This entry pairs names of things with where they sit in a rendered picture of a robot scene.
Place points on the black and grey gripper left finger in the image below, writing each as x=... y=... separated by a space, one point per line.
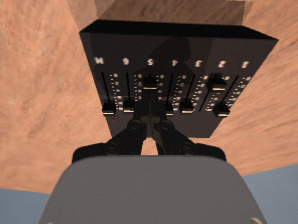
x=128 y=142

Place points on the black lighting desk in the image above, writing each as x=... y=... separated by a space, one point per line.
x=182 y=61

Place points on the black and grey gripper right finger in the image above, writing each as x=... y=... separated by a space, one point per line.
x=168 y=140

